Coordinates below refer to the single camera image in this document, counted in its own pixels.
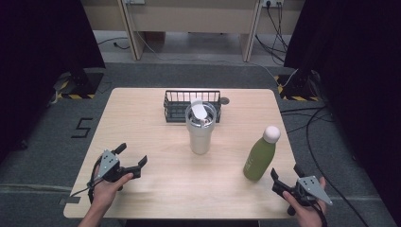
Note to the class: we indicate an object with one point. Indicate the person's left hand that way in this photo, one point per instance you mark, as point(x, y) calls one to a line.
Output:
point(105, 195)

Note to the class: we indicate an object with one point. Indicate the white tumbler with straw lid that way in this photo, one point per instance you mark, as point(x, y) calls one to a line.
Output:
point(200, 138)

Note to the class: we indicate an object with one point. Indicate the white power strip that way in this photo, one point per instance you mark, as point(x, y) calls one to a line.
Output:
point(272, 2)
point(135, 1)

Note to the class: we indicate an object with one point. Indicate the black curtain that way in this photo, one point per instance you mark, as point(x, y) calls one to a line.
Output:
point(362, 63)
point(38, 63)

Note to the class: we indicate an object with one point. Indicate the green bottle with white cap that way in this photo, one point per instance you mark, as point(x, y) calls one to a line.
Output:
point(260, 157)

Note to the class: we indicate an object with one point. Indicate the black stand base striped tape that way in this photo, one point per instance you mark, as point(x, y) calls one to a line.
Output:
point(82, 83)
point(299, 85)

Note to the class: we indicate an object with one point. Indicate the beige desk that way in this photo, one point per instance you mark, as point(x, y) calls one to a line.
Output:
point(195, 15)

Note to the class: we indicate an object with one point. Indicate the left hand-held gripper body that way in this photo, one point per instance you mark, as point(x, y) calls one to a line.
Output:
point(110, 164)

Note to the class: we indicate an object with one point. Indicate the round grey table grommet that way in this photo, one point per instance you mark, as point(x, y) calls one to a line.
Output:
point(224, 101)

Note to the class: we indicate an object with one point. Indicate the person's right hand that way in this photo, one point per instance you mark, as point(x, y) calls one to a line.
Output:
point(307, 216)

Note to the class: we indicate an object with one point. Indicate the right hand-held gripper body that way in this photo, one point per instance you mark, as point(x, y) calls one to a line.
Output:
point(310, 189)

